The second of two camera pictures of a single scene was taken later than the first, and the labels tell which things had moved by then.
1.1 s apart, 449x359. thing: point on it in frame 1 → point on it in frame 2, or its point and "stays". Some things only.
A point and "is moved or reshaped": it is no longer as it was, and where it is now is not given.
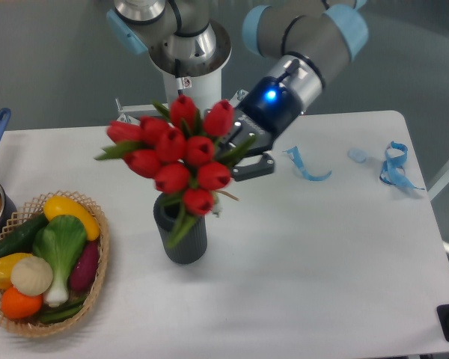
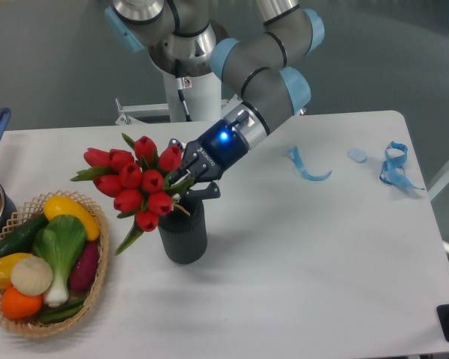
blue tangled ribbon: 394,159 stays
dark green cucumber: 20,239 stays
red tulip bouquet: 186,150 is moved or reshaped
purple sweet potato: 84,272 stays
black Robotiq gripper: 269,109 → 212,155
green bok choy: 61,241 stays
